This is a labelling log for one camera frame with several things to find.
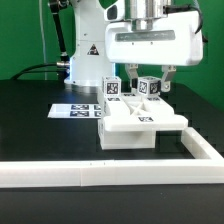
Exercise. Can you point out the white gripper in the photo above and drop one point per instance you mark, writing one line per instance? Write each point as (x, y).
(173, 41)

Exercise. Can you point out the small white tag cube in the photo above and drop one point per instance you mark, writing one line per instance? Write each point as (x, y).
(111, 86)
(149, 86)

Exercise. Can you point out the white chair back frame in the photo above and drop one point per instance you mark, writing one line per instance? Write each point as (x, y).
(134, 113)

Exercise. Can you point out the white chair seat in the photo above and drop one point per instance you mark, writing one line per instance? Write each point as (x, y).
(125, 140)

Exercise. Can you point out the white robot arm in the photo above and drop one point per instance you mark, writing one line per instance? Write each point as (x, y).
(90, 63)

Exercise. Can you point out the white marker sheet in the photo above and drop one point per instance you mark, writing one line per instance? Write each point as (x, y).
(76, 111)

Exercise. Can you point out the white L-shaped fence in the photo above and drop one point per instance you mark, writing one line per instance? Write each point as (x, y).
(205, 167)

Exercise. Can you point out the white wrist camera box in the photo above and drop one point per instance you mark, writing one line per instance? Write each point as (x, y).
(115, 12)

